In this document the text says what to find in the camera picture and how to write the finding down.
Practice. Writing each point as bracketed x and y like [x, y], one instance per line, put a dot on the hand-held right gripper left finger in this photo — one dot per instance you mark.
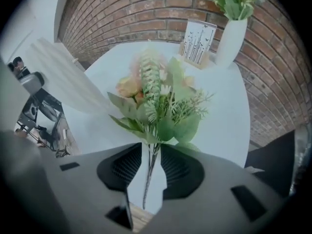
[85, 194]

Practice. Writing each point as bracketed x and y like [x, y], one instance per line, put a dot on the pink and white flower bunch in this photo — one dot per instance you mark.
[234, 1]

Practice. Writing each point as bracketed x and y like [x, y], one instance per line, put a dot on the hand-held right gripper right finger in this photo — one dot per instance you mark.
[214, 203]

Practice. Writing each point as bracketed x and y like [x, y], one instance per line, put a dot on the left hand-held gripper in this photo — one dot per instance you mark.
[33, 83]

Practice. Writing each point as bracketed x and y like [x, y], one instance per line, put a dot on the peach flowers bouquet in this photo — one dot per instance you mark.
[158, 101]

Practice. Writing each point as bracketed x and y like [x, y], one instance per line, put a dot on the white bottle-shaped vase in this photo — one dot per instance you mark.
[231, 43]

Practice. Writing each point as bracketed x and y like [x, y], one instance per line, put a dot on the white table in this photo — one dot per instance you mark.
[219, 106]

